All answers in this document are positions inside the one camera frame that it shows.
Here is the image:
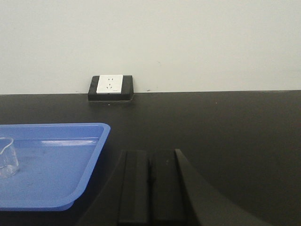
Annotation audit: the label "clear glass beaker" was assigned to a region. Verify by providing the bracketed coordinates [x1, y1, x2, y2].
[0, 137, 19, 179]

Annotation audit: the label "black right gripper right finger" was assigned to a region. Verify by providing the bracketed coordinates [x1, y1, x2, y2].
[150, 150, 186, 223]

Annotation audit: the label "blue plastic tray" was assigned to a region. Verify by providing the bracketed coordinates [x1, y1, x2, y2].
[0, 123, 111, 211]

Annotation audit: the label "white socket on black base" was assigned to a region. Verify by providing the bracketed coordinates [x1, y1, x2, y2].
[88, 74, 134, 101]

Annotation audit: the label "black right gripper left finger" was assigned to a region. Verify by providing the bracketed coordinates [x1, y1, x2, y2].
[118, 150, 149, 224]

